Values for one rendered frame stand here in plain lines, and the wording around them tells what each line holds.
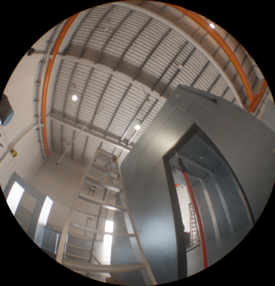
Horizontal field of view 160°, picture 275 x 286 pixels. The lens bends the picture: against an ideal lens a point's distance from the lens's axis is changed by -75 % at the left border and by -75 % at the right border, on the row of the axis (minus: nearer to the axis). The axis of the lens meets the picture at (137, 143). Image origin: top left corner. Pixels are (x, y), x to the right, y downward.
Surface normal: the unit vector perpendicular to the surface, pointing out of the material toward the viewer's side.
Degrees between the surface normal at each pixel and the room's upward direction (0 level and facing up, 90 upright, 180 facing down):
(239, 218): 90
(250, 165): 90
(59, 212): 90
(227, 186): 90
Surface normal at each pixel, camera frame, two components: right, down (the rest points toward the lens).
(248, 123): -0.86, -0.40
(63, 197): 0.51, -0.68
